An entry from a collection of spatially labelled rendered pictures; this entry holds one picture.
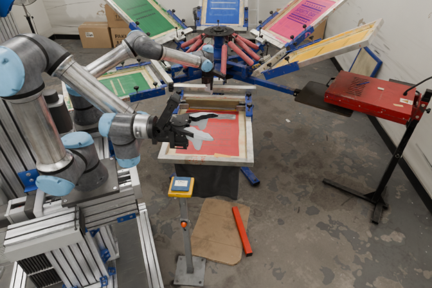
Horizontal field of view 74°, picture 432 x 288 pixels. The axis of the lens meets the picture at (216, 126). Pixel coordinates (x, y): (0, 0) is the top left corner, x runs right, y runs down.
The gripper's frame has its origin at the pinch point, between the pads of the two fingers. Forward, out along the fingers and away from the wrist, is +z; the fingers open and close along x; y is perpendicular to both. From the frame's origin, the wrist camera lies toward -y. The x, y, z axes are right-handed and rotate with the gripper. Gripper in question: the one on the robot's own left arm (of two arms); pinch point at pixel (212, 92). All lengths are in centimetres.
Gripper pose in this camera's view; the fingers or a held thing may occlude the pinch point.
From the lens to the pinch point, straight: 214.2
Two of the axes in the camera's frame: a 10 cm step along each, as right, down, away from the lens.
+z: 0.1, 8.0, 6.0
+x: -0.5, 6.0, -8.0
